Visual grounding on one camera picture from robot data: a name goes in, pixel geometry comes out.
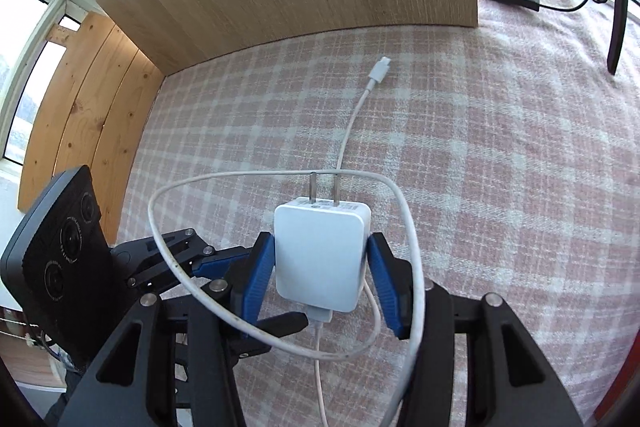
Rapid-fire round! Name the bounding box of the pink checked tablecloth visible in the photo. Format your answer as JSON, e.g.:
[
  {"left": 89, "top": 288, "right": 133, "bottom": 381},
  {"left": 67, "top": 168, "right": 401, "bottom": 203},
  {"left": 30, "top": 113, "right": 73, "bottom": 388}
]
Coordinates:
[{"left": 115, "top": 0, "right": 640, "bottom": 427}]

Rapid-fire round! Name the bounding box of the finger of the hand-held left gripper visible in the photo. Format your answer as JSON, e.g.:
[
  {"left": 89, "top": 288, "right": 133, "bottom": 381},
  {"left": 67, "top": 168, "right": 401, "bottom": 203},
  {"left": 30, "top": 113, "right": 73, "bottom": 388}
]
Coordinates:
[
  {"left": 227, "top": 312, "right": 309, "bottom": 360},
  {"left": 111, "top": 228, "right": 251, "bottom": 294}
]

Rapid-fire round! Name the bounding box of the pine plank panel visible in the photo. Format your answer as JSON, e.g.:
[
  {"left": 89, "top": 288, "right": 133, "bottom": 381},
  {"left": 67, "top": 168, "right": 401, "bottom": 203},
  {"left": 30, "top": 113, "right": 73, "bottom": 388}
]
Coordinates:
[{"left": 17, "top": 12, "right": 166, "bottom": 248}]

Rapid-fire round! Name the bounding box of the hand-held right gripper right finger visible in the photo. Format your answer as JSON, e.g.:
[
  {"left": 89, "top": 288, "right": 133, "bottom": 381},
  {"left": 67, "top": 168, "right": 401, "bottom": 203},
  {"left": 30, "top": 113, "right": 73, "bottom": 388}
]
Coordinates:
[{"left": 367, "top": 232, "right": 586, "bottom": 427}]

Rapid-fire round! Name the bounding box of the white charger adapter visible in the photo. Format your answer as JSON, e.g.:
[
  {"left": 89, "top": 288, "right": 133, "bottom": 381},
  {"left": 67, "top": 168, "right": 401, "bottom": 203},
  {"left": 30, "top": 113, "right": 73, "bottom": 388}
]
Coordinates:
[{"left": 274, "top": 174, "right": 372, "bottom": 314}]

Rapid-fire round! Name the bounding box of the white charging cable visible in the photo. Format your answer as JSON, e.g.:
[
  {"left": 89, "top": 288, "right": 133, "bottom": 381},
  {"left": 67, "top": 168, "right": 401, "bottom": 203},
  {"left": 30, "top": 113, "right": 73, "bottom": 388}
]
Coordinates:
[{"left": 148, "top": 57, "right": 426, "bottom": 427}]

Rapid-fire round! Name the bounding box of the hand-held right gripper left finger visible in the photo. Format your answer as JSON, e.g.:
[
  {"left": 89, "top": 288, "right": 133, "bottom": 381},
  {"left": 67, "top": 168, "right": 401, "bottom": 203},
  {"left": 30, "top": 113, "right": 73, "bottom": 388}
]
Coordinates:
[{"left": 57, "top": 231, "right": 276, "bottom": 427}]

